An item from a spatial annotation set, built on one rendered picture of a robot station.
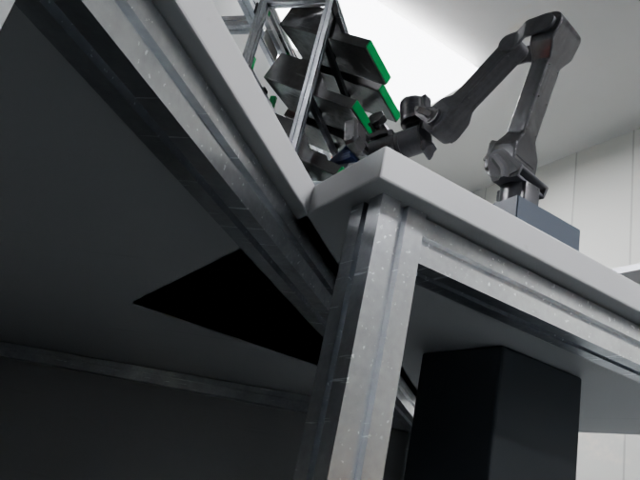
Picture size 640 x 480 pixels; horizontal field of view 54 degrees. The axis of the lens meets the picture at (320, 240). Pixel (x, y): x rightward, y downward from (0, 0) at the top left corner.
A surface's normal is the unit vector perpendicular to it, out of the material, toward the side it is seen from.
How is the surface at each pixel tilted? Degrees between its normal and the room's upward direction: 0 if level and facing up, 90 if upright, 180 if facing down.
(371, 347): 90
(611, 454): 90
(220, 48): 90
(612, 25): 180
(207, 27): 90
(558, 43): 114
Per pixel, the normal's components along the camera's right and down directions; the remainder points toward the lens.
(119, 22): 0.94, 0.08
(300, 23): -0.43, -0.43
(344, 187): -0.83, -0.36
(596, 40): -0.21, 0.90
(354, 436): 0.52, -0.22
